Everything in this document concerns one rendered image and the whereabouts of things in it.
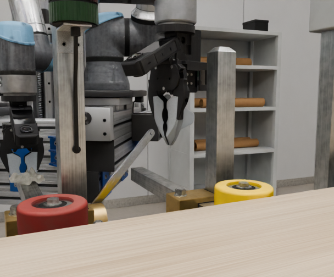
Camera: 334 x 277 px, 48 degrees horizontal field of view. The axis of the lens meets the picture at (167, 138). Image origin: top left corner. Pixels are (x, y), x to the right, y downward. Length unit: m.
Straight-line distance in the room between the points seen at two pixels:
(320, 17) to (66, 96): 0.50
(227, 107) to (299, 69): 3.69
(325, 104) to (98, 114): 0.55
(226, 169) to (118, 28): 0.65
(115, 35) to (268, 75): 2.64
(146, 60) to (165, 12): 0.10
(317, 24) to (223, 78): 0.26
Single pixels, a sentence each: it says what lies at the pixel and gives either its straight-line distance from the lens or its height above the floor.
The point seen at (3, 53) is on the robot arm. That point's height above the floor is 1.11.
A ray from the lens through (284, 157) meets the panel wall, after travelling 4.25.
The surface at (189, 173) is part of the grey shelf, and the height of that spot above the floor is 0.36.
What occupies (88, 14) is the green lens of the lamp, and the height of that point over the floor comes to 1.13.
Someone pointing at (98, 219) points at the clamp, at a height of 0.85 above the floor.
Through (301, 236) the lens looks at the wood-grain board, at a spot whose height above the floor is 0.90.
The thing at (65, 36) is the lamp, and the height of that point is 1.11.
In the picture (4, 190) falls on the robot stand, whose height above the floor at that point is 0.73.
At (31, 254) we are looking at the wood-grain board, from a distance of 0.35.
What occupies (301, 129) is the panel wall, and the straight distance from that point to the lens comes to 4.36.
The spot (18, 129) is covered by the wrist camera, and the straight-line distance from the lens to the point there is 0.80.
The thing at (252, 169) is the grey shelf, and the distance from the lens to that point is 3.91.
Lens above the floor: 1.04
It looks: 7 degrees down
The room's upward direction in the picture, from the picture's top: straight up
